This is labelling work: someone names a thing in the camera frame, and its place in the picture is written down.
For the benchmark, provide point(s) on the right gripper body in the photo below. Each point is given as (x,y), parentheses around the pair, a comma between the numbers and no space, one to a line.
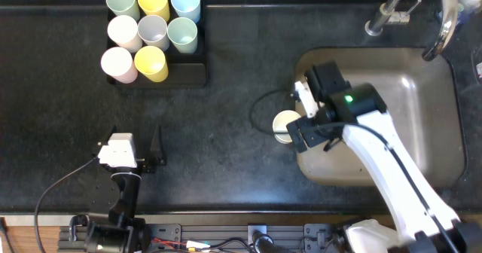
(320,134)

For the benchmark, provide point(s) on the green cup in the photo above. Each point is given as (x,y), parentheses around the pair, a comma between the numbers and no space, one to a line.
(182,34)
(120,0)

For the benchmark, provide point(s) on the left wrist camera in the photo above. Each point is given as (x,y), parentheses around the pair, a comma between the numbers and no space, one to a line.
(118,150)

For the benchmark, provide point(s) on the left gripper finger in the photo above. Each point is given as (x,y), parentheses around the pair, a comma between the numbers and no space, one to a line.
(157,147)
(113,130)

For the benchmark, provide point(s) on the blue cup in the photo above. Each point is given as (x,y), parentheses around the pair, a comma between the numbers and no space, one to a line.
(185,0)

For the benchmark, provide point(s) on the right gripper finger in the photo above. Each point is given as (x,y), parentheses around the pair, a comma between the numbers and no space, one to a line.
(297,137)

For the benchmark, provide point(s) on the steel tap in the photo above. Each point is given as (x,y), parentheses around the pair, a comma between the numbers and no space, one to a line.
(384,12)

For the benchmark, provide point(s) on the pink cup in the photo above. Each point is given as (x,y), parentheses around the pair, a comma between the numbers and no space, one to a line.
(117,63)

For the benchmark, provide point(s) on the steel sink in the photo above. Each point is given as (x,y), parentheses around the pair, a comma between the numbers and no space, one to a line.
(425,95)

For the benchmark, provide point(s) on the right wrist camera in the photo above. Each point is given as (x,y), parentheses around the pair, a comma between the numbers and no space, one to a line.
(307,100)

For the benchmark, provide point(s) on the mounting rail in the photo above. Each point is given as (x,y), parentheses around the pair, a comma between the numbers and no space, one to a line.
(218,234)

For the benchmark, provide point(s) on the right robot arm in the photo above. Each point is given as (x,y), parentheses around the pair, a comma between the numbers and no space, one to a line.
(395,170)

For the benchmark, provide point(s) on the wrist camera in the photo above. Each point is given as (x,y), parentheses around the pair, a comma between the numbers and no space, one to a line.
(118,150)
(307,100)

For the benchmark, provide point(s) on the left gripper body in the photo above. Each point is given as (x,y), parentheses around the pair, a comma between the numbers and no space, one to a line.
(145,164)

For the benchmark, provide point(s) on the white cup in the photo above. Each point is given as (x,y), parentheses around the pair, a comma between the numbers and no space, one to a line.
(280,125)
(122,31)

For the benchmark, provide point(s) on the yellow cup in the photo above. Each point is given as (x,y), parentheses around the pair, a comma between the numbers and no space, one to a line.
(152,0)
(150,61)

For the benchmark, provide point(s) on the grey cup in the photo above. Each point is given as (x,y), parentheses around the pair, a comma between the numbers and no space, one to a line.
(151,29)

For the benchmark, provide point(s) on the black tray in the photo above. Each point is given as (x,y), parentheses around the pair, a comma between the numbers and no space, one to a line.
(186,72)

